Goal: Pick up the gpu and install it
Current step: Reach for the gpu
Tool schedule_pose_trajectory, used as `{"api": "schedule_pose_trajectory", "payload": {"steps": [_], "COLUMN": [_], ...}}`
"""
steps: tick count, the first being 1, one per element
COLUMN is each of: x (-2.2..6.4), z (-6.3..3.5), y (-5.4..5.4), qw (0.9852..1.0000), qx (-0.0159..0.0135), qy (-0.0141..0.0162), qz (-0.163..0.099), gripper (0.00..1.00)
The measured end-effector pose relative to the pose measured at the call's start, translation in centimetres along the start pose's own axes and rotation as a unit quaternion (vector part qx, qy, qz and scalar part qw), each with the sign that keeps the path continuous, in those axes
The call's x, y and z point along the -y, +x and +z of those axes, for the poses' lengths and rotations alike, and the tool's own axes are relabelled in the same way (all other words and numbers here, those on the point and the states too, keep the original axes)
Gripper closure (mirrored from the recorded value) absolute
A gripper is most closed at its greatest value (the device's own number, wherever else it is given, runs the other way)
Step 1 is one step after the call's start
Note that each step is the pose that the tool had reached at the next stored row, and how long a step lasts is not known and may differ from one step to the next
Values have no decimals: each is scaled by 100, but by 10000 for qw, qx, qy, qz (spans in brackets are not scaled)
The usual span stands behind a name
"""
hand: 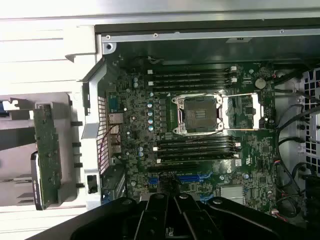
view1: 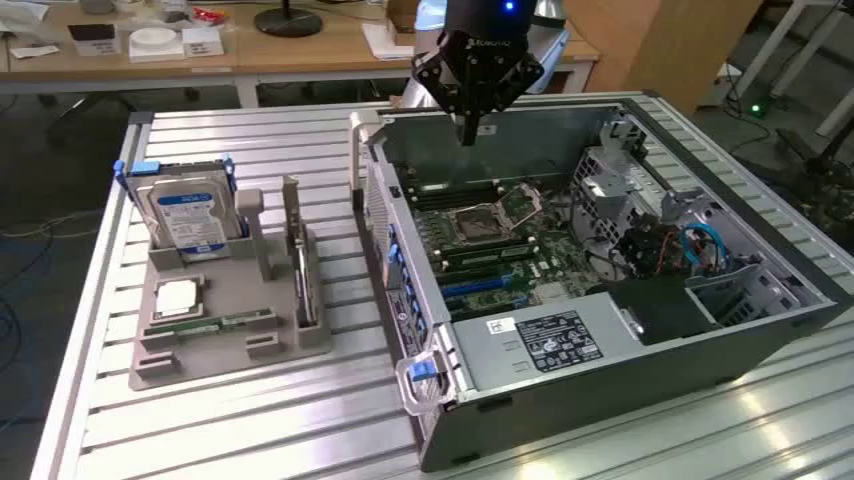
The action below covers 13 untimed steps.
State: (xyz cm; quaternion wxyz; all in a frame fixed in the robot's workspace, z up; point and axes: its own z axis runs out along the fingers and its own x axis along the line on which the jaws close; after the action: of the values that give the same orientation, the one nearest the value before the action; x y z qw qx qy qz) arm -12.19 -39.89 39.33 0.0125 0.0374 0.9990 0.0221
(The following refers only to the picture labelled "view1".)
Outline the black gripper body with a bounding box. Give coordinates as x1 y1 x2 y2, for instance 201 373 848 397
437 0 538 117

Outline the black round lamp base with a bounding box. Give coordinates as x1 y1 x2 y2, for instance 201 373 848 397
253 0 326 39

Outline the blue wire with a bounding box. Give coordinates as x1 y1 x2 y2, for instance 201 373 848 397
680 222 734 275

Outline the silver metal drive cage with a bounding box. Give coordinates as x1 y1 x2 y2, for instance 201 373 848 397
574 118 721 251

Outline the blue expansion slot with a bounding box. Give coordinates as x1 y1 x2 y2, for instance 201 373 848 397
439 277 510 299

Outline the black floor stand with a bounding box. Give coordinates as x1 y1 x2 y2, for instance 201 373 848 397
773 127 854 236

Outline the clear plastic bag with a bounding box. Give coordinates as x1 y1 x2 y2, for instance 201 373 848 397
0 0 68 39

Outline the black RAM slot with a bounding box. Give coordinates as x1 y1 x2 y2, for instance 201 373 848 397
407 181 502 210

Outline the wooden desk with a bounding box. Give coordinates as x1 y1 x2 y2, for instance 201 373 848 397
0 0 602 109

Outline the hard disk in blue caddy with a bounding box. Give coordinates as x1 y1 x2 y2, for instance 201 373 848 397
113 155 241 262

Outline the grey printed parts rack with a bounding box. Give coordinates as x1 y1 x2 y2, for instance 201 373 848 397
126 187 334 392

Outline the white box with black lid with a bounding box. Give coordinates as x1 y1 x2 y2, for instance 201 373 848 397
68 23 123 57

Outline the silver CPU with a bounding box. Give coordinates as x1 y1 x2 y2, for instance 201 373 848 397
153 280 206 319

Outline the green motherboard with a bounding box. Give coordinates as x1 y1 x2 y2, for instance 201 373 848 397
393 164 624 322

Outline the grey power supply unit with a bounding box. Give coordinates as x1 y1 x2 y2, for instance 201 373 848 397
451 292 646 391

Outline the black open PC case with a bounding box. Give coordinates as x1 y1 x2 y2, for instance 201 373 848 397
347 97 840 474

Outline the plain white box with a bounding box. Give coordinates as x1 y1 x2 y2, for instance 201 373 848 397
181 27 226 59

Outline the brown cardboard box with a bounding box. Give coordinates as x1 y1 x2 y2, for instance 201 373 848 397
386 0 422 36

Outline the low-profile graphics card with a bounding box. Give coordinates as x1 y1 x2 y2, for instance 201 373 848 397
281 173 325 331

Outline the CPU socket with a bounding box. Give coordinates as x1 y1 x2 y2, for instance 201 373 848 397
453 205 499 239

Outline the grey disk bay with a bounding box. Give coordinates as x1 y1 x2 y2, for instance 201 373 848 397
684 263 802 329

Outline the red wire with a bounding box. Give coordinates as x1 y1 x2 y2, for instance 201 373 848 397
650 224 677 272

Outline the white desk frame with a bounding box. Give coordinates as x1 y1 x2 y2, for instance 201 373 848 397
730 0 854 137

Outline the black wire bundle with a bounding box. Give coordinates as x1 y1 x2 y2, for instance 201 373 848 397
586 219 677 281

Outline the metal socket cover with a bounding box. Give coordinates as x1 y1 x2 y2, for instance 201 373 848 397
493 182 544 221

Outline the wooden cabinet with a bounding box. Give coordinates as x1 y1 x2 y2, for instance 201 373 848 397
565 0 766 117

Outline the white box with round dish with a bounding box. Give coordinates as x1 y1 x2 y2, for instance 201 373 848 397
127 27 186 64

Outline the black office chair base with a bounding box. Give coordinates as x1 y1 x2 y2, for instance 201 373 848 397
38 87 139 149

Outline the white paper stack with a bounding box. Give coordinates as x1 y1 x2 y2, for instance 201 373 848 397
362 22 419 61

